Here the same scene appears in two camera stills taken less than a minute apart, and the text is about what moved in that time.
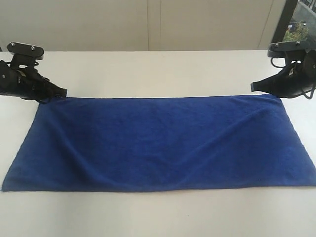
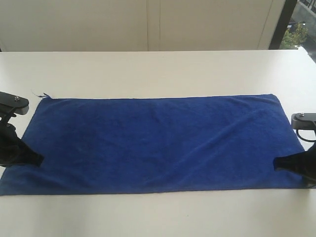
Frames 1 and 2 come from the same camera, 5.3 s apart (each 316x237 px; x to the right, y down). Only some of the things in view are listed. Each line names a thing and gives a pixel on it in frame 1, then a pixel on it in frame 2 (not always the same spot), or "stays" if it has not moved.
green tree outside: x=298 y=31 stays
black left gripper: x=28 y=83 -> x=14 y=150
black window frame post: x=287 y=12 stays
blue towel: x=159 y=142 stays
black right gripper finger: x=270 y=85 -> x=297 y=162
